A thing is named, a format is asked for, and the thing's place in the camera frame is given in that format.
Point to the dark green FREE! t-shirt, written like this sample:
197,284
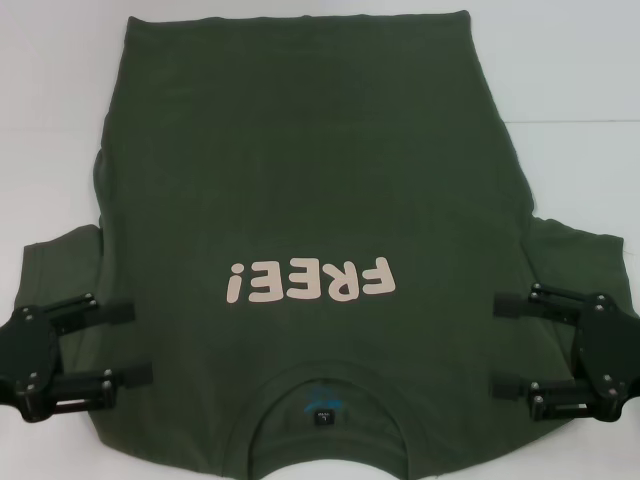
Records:
310,175

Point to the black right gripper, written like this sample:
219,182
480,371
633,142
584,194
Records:
610,345

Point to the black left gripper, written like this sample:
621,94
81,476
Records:
30,345

